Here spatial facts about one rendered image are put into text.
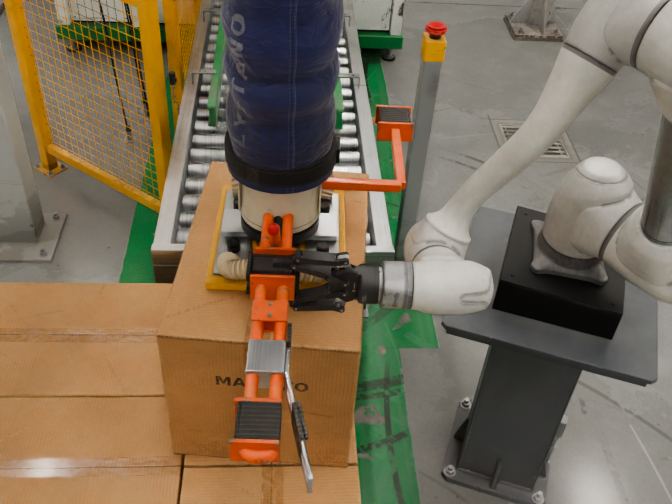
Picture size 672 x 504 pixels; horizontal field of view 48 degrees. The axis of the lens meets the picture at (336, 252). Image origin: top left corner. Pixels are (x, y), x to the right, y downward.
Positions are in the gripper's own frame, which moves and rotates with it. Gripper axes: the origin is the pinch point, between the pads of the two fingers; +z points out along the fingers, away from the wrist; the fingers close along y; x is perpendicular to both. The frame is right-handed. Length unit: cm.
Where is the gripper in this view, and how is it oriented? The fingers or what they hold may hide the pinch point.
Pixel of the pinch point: (269, 280)
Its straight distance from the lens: 141.9
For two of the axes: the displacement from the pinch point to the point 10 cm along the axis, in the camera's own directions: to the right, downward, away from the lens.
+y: -0.6, 7.5, 6.6
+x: -0.1, -6.6, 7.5
